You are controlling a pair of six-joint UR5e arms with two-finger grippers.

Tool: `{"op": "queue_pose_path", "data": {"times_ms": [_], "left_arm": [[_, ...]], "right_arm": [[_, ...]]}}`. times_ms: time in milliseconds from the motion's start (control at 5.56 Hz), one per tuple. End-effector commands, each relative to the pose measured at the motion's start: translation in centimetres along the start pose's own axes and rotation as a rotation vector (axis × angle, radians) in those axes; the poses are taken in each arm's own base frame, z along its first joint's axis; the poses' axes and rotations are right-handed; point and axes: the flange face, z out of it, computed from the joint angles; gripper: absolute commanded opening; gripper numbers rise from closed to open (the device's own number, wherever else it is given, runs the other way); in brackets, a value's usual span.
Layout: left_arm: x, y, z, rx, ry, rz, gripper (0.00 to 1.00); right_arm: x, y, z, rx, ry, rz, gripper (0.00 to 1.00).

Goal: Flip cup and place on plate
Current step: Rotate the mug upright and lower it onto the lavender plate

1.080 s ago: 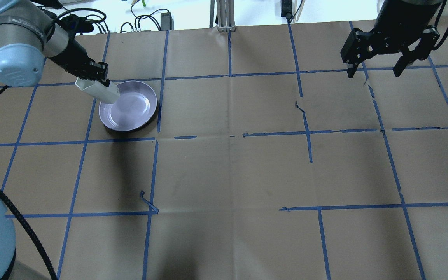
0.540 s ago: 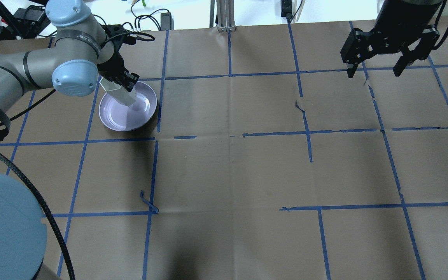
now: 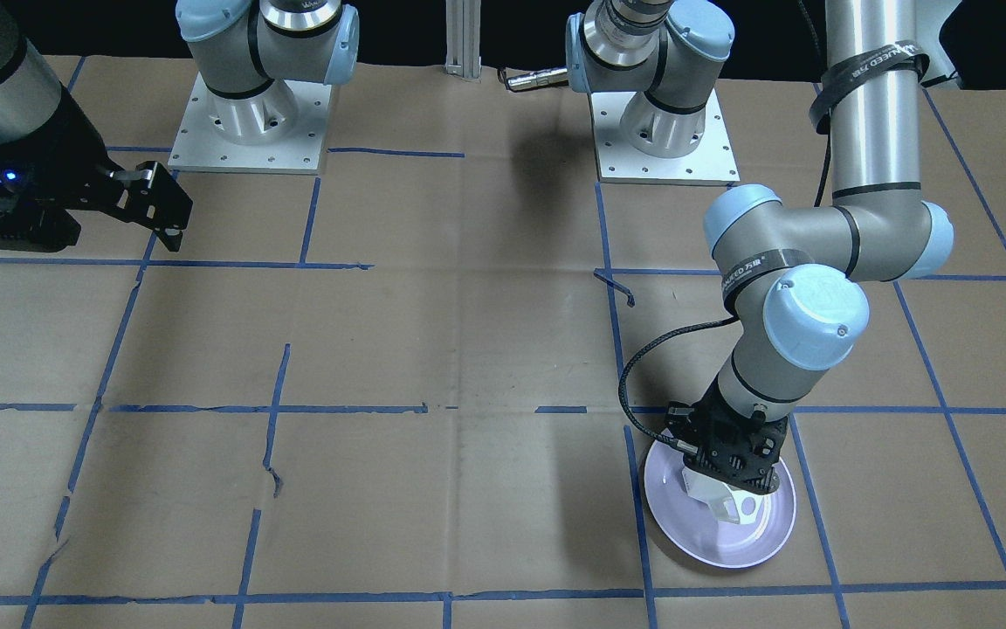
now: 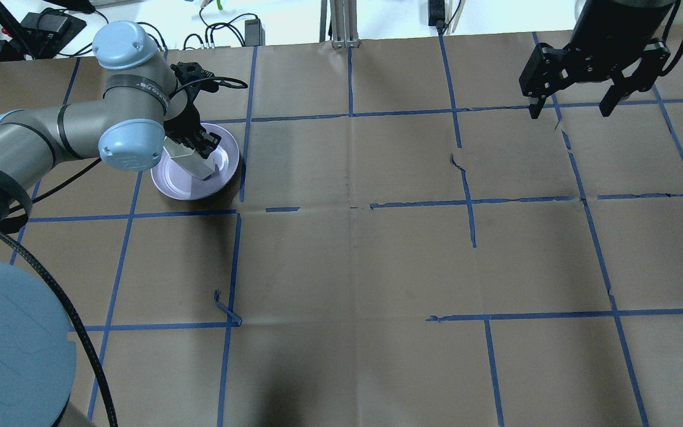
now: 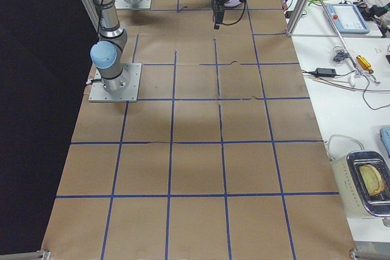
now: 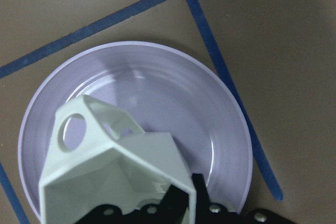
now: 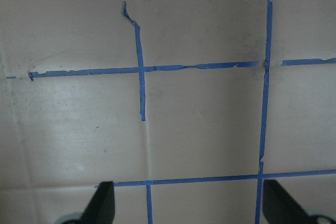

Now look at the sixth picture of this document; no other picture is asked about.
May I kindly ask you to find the white angular cup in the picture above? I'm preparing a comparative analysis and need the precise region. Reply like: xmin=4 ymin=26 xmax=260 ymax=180
xmin=39 ymin=95 xmax=196 ymax=223

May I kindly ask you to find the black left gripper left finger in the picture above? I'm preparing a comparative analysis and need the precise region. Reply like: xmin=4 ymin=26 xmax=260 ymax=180
xmin=77 ymin=185 xmax=189 ymax=223

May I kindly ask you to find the lavender round plate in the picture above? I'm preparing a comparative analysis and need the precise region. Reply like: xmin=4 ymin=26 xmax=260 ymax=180
xmin=18 ymin=41 xmax=253 ymax=215

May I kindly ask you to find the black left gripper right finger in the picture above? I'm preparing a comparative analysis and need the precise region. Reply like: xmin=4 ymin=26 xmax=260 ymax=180
xmin=192 ymin=173 xmax=294 ymax=224

